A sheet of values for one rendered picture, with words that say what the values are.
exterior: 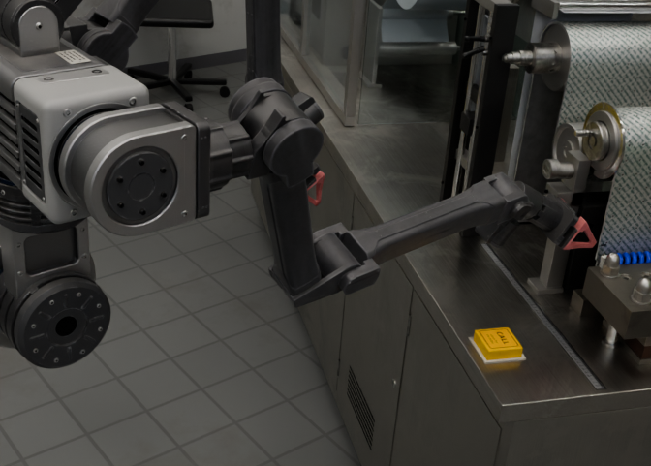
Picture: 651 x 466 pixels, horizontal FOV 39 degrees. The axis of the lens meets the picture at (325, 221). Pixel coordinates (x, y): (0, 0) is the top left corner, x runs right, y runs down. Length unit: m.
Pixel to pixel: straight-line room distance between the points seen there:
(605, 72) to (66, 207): 1.26
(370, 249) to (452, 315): 0.44
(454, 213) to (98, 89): 0.72
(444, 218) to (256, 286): 2.12
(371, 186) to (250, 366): 1.04
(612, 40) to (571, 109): 0.16
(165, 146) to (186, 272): 2.69
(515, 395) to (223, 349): 1.74
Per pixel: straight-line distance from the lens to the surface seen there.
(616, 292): 1.80
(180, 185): 1.05
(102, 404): 3.05
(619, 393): 1.76
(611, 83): 2.04
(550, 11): 2.00
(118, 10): 1.54
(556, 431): 1.75
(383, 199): 2.30
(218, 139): 1.08
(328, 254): 1.44
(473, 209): 1.61
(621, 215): 1.89
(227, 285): 3.62
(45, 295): 1.33
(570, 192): 1.90
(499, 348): 1.75
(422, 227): 1.54
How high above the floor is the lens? 1.89
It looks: 27 degrees down
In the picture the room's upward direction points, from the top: 4 degrees clockwise
